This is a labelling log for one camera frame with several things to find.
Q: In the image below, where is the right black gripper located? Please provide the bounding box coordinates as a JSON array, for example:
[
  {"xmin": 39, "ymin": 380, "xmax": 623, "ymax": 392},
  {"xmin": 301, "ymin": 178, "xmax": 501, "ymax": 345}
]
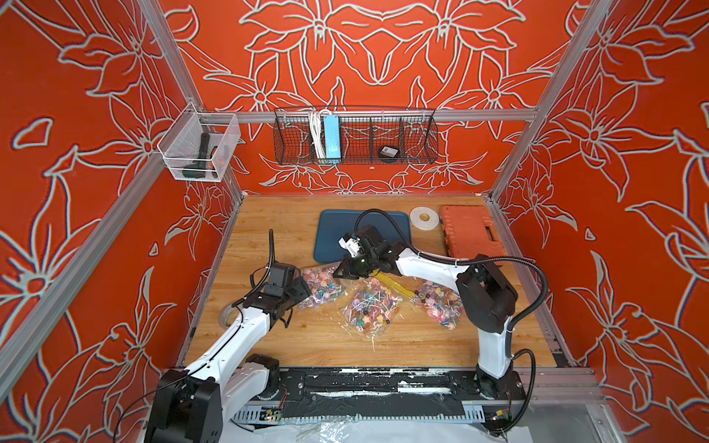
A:
[{"xmin": 334, "ymin": 249, "xmax": 383, "ymax": 276}]

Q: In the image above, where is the candy ziploc bag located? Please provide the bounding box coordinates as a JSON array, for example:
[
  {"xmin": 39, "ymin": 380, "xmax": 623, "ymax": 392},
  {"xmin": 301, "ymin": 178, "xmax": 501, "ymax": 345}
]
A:
[
  {"xmin": 298, "ymin": 262, "xmax": 348, "ymax": 309},
  {"xmin": 337, "ymin": 276, "xmax": 413, "ymax": 351},
  {"xmin": 412, "ymin": 281, "xmax": 463, "ymax": 330}
]

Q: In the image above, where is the dark teal tray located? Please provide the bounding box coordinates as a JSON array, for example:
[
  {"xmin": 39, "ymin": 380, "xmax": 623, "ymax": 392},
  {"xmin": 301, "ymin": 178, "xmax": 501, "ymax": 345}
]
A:
[{"xmin": 313, "ymin": 210, "xmax": 402, "ymax": 264}]

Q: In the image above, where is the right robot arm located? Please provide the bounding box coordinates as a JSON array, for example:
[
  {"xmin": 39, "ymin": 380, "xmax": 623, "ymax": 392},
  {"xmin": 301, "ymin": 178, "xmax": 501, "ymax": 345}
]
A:
[{"xmin": 334, "ymin": 226, "xmax": 518, "ymax": 400}]

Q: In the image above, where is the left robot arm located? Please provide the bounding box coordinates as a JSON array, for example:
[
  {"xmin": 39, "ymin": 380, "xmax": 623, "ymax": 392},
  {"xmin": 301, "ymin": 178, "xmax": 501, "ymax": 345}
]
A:
[{"xmin": 142, "ymin": 262, "xmax": 311, "ymax": 442}]

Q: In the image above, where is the white tape roll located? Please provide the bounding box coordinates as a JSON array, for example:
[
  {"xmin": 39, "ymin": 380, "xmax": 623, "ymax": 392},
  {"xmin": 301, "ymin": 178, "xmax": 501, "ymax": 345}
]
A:
[{"xmin": 409, "ymin": 207, "xmax": 441, "ymax": 232}]

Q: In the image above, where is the clear tape roll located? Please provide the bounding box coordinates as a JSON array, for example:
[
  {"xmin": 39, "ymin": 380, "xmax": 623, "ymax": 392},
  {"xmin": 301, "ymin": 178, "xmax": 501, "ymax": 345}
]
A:
[{"xmin": 218, "ymin": 302, "xmax": 241, "ymax": 330}]

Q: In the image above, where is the orange tool case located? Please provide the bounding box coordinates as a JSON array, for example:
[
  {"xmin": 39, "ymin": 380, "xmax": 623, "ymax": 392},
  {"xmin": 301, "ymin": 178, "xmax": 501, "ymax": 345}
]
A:
[{"xmin": 439, "ymin": 205, "xmax": 506, "ymax": 258}]

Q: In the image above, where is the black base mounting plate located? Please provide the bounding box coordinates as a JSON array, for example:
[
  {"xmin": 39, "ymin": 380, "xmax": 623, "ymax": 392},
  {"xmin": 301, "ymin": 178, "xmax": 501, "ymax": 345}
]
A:
[{"xmin": 233, "ymin": 367, "xmax": 526, "ymax": 426}]

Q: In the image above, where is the light blue box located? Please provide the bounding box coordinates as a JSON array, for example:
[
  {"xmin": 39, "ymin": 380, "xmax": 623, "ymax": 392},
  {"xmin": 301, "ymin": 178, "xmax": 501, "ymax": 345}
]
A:
[{"xmin": 323, "ymin": 114, "xmax": 342, "ymax": 164}]

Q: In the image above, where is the green black tool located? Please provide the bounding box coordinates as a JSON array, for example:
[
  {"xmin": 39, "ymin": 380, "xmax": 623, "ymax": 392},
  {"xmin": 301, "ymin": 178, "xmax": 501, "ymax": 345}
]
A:
[{"xmin": 183, "ymin": 132, "xmax": 210, "ymax": 179}]

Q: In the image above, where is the clear plastic bin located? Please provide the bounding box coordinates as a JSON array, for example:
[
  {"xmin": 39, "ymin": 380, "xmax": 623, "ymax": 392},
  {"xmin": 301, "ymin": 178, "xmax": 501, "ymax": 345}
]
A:
[{"xmin": 158, "ymin": 103, "xmax": 241, "ymax": 183}]

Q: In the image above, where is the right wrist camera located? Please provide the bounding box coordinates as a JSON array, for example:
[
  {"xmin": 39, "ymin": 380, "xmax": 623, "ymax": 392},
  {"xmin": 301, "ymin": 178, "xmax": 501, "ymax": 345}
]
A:
[{"xmin": 338, "ymin": 234, "xmax": 362, "ymax": 258}]

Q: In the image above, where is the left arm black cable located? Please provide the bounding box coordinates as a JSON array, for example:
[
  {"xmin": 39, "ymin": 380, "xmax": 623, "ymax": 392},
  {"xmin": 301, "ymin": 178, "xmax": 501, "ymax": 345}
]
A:
[{"xmin": 110, "ymin": 228, "xmax": 278, "ymax": 443}]

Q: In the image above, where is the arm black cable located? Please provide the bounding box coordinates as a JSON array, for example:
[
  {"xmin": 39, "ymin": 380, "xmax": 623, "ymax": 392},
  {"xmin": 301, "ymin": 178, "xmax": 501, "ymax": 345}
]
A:
[
  {"xmin": 353, "ymin": 209, "xmax": 549, "ymax": 436},
  {"xmin": 110, "ymin": 228, "xmax": 278, "ymax": 443}
]

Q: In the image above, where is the black wire basket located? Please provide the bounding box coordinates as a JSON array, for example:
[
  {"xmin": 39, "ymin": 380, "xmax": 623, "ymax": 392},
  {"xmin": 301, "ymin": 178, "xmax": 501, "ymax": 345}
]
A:
[{"xmin": 273, "ymin": 106, "xmax": 441, "ymax": 166}]

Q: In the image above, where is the white cable bundle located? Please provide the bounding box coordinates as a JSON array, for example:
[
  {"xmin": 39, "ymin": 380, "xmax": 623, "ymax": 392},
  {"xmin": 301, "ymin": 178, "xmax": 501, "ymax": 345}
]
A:
[{"xmin": 308, "ymin": 110, "xmax": 326, "ymax": 161}]

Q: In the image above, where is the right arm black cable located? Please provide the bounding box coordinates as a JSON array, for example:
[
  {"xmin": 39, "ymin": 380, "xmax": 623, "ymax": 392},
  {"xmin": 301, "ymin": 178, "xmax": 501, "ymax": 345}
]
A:
[{"xmin": 353, "ymin": 209, "xmax": 549, "ymax": 436}]

